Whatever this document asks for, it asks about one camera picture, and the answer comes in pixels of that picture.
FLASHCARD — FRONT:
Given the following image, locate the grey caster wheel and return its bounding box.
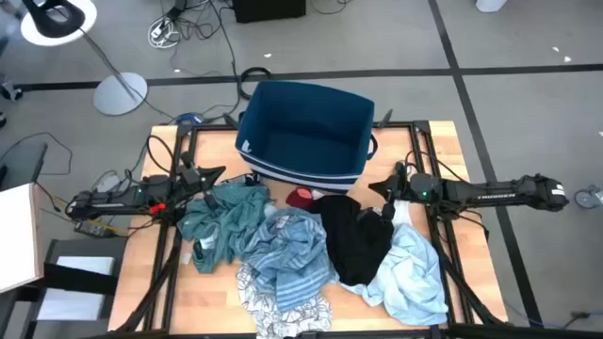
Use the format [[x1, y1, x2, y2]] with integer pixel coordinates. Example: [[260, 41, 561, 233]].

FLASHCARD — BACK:
[[573, 185, 603, 211]]

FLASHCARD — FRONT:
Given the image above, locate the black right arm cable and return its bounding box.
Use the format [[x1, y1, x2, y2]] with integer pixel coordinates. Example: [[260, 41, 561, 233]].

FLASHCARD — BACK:
[[403, 149, 473, 186]]

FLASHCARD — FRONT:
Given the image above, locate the black power supply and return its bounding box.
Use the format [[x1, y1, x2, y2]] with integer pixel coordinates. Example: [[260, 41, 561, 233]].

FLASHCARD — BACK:
[[73, 219, 118, 239]]

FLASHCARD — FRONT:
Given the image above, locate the black cable loop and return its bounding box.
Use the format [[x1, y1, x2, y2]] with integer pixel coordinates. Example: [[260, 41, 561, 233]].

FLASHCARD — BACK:
[[236, 66, 273, 102]]

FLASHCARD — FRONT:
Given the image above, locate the white patterned garment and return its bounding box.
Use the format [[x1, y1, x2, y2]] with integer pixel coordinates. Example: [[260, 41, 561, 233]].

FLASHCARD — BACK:
[[235, 262, 334, 339]]

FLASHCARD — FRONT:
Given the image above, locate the black box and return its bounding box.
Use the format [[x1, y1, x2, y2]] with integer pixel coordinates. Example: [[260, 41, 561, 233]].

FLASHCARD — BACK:
[[231, 0, 307, 24]]

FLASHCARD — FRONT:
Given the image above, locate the blue cable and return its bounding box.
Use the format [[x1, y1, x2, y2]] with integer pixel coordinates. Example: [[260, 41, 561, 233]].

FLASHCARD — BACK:
[[504, 300, 603, 330]]

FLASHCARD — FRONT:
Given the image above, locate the black floor cable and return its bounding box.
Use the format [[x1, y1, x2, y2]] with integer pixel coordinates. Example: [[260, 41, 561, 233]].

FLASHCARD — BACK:
[[157, 0, 242, 124]]

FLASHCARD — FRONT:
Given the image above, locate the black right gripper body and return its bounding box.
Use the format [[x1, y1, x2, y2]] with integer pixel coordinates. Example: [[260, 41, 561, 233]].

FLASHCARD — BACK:
[[392, 162, 416, 204]]

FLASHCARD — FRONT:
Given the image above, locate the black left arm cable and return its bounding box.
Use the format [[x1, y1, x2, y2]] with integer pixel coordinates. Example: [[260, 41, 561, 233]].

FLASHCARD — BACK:
[[145, 134, 179, 176]]

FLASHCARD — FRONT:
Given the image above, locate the black aluminium table frame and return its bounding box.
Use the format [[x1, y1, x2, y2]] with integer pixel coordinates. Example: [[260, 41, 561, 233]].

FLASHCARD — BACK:
[[84, 120, 603, 339]]

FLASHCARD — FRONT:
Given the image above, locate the white cable bundle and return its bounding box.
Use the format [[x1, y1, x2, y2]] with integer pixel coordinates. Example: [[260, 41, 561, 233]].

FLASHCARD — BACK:
[[147, 17, 182, 50]]

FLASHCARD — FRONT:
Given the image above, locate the black garment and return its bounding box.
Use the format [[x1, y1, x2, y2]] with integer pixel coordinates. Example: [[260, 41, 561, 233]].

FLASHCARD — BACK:
[[318, 194, 396, 287]]

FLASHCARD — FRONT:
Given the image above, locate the white floor lamp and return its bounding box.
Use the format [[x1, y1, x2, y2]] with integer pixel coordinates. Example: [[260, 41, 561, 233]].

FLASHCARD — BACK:
[[20, 0, 149, 117]]

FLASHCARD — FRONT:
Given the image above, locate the teal green garment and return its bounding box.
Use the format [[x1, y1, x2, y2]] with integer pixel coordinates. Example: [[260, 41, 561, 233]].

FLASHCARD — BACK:
[[176, 181, 273, 275]]

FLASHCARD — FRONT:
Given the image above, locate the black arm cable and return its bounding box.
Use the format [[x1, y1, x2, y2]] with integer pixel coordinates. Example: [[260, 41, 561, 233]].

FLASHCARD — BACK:
[[145, 134, 179, 176], [403, 149, 473, 186]]

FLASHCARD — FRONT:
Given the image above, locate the light blue shirt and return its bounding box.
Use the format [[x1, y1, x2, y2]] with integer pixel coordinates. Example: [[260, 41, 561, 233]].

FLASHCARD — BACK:
[[338, 222, 449, 327]]

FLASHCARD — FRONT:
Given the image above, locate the red garment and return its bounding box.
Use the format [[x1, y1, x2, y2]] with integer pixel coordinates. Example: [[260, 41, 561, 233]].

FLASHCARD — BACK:
[[285, 186, 316, 211]]

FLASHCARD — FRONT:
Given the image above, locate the white object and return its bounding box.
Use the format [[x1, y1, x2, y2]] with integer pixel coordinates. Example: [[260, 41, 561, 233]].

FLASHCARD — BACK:
[[475, 0, 509, 13]]

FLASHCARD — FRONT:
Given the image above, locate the black stool frame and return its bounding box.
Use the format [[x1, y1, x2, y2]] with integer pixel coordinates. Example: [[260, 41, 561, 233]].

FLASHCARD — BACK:
[[18, 237, 129, 333]]

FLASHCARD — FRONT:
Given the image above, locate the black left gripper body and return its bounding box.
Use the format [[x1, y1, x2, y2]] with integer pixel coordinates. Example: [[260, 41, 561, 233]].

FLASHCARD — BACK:
[[176, 163, 207, 194]]

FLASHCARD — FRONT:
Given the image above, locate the white board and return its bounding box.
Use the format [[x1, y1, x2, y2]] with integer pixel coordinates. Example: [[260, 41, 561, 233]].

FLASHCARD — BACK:
[[0, 182, 44, 294]]

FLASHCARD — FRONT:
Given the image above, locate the blue striped garment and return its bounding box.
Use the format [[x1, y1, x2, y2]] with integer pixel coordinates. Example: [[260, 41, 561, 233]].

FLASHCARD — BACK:
[[238, 206, 339, 313]]

